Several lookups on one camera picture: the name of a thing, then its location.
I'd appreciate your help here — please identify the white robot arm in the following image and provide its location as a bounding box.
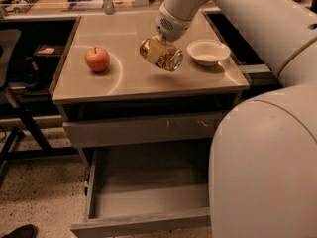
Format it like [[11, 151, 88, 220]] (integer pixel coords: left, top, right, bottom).
[[159, 0, 317, 238]]

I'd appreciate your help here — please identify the red apple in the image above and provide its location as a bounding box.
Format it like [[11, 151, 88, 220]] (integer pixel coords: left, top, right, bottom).
[[85, 47, 110, 72]]

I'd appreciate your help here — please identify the open middle drawer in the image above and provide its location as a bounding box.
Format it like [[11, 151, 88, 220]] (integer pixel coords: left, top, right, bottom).
[[71, 139, 210, 238]]

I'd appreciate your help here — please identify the black desk frame left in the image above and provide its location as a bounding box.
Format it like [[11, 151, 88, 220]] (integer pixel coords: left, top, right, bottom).
[[0, 82, 79, 171]]

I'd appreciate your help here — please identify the dark shoe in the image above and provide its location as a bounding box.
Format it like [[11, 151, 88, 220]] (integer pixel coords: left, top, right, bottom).
[[2, 224, 37, 238]]

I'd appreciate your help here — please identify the closed top drawer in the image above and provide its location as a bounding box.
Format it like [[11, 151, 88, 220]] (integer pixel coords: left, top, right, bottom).
[[63, 112, 223, 148]]

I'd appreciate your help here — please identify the white bowl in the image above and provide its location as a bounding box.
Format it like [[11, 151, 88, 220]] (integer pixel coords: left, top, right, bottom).
[[187, 40, 231, 66]]

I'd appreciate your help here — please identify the grey chair left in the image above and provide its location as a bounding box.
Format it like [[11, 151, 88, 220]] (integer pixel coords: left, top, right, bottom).
[[0, 29, 21, 91]]

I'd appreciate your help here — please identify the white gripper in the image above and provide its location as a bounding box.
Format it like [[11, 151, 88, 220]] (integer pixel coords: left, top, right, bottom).
[[155, 5, 190, 42]]

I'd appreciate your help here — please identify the grey drawer cabinet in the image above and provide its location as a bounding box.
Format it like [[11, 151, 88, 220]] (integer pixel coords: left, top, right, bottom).
[[49, 10, 252, 238]]

